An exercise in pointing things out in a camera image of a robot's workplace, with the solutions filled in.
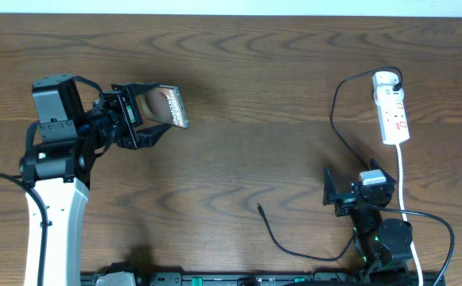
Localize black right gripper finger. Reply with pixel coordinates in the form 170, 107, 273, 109
324, 167, 336, 199
370, 158, 394, 183

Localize white power strip cord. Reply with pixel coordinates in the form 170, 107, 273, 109
394, 143, 425, 286

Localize black right camera cable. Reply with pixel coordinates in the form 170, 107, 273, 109
367, 202, 456, 286

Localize white power strip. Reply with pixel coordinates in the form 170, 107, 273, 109
374, 85, 410, 145

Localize gold Galaxy smartphone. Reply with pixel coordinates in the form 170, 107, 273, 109
138, 85, 190, 129

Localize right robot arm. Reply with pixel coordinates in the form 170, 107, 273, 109
323, 159, 413, 283

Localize black left camera cable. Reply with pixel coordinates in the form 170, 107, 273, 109
0, 172, 52, 286

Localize white USB charger plug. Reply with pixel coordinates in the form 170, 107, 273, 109
372, 71, 402, 91

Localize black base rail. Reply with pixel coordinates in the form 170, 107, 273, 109
80, 261, 446, 286

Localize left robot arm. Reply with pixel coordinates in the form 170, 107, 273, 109
19, 74, 169, 285

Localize black USB charging cable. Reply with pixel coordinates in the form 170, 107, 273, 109
256, 66, 404, 263

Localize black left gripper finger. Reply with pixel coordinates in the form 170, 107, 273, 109
137, 123, 172, 149
129, 82, 161, 98

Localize black camera cable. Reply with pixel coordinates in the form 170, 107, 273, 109
0, 172, 52, 286
367, 202, 456, 286

